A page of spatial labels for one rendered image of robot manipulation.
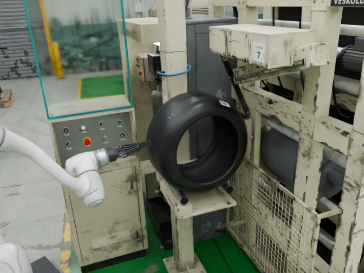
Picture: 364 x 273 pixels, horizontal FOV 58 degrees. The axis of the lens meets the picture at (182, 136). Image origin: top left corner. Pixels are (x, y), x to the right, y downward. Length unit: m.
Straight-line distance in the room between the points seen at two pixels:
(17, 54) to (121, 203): 8.72
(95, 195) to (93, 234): 1.05
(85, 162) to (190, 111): 0.58
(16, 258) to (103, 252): 1.26
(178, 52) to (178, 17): 0.19
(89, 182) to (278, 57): 1.01
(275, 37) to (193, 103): 0.52
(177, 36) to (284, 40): 0.67
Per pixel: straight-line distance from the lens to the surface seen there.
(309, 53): 1.50
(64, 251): 3.14
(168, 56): 1.95
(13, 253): 1.58
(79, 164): 1.70
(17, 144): 1.48
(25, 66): 10.88
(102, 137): 2.33
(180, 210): 1.89
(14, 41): 10.82
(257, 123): 2.26
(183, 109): 1.69
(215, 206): 1.99
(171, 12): 1.94
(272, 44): 1.50
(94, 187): 1.62
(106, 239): 2.69
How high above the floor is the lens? 1.93
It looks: 22 degrees down
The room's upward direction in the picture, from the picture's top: 3 degrees counter-clockwise
